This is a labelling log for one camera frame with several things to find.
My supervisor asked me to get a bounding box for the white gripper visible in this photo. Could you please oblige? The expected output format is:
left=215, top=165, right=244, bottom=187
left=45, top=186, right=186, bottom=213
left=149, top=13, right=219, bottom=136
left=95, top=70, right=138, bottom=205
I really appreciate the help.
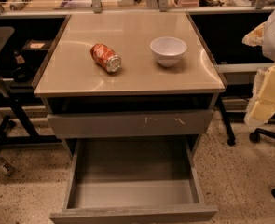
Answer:
left=242, top=10, right=275, bottom=126

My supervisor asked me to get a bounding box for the red coke can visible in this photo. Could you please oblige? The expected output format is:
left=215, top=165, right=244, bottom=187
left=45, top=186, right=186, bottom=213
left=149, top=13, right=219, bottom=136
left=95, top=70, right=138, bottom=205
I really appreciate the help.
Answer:
left=90, top=43, right=121, bottom=73

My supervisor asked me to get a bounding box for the closed grey top drawer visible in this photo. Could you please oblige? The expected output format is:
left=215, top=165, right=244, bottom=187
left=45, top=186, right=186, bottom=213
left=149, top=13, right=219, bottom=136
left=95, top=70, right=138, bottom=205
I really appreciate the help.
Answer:
left=48, top=110, right=213, bottom=139

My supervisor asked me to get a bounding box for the grey drawer cabinet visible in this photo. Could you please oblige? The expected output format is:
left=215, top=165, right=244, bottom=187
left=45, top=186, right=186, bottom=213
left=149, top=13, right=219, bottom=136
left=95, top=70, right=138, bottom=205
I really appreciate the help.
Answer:
left=31, top=11, right=228, bottom=161

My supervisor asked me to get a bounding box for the open grey middle drawer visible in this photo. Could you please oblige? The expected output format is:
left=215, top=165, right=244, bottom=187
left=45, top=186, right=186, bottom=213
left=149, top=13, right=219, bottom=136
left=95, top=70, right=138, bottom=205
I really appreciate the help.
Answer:
left=49, top=137, right=217, bottom=224

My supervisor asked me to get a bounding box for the white bowl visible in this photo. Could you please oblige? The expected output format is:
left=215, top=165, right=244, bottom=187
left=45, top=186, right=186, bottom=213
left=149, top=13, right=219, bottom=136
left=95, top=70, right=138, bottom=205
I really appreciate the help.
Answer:
left=150, top=36, right=187, bottom=67

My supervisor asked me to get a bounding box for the black office chair base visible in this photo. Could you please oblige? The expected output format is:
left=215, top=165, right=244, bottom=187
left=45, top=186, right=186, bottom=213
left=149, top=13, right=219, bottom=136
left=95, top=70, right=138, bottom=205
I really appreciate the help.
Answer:
left=249, top=127, right=275, bottom=202

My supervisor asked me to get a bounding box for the plastic bottle on floor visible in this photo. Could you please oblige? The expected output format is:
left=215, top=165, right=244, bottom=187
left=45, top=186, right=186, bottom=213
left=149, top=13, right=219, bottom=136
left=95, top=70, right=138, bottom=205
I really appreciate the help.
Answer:
left=0, top=157, right=14, bottom=176

